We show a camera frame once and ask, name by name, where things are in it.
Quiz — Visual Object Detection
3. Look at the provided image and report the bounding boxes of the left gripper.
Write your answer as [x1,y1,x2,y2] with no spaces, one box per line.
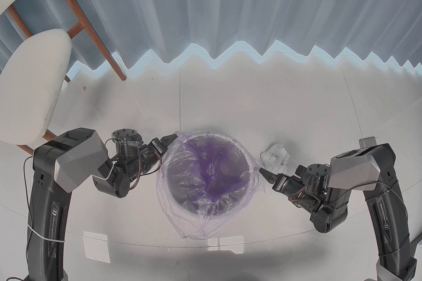
[139,137,167,174]

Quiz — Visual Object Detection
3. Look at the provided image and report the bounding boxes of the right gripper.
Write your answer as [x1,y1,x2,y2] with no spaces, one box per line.
[271,173,305,200]

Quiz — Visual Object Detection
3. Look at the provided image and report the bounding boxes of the white plastic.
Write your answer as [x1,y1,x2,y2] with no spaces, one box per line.
[260,143,291,174]

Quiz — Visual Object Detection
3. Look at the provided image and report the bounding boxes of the purple plastic bag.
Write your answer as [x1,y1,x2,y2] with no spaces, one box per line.
[155,129,268,240]

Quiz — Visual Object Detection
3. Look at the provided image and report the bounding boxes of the white trash bin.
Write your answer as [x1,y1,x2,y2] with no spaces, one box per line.
[161,131,256,218]

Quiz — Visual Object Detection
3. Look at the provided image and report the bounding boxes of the white wooden chair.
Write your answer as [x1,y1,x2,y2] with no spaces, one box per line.
[0,0,127,156]

